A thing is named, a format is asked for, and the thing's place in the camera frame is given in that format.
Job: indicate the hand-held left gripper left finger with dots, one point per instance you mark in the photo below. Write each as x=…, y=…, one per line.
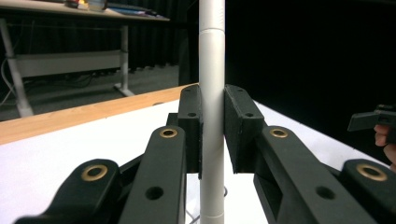
x=190, y=140

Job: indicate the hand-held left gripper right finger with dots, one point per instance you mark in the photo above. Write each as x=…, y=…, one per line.
x=243, y=130

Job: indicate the long white pen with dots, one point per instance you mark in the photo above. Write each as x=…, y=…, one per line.
x=211, y=62

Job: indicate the black curtain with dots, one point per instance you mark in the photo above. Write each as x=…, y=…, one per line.
x=155, y=40

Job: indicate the wooden table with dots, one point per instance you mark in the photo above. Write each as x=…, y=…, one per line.
x=77, y=116

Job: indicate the dark flat folders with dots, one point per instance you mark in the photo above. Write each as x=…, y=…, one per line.
x=130, y=11

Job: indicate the white board sheet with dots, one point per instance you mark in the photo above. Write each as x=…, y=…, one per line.
x=46, y=168

